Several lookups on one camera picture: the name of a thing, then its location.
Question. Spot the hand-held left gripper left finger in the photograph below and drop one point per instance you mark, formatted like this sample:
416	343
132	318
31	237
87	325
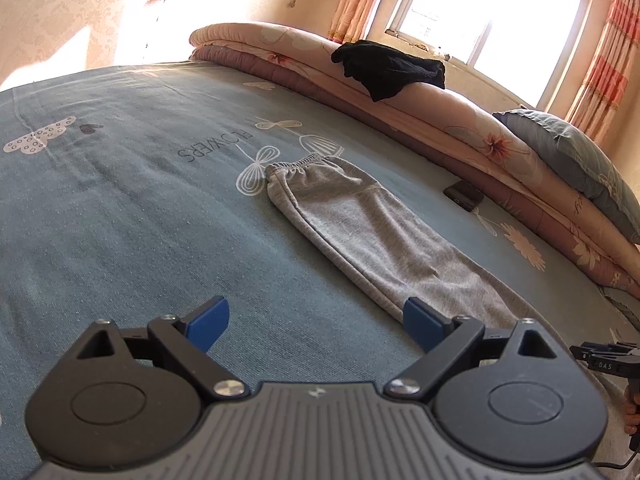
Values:
207	324

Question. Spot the black garment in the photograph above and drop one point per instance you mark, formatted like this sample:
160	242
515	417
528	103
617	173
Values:
390	70

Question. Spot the teal printed bed sheet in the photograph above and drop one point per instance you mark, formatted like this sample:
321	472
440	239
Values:
125	210

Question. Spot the black phone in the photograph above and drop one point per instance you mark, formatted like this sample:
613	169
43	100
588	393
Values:
464	195

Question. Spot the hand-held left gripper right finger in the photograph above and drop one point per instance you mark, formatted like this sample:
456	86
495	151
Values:
425	325

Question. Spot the person's right hand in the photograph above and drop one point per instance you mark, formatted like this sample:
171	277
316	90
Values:
634	415

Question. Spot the window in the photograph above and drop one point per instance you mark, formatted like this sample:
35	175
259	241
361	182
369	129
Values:
475	10

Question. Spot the thick teal pillow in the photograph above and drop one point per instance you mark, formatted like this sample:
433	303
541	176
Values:
575	160

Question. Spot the cream floral quilt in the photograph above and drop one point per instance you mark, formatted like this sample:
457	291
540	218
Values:
300	45

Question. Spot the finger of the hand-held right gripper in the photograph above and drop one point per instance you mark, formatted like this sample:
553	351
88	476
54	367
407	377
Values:
607	351

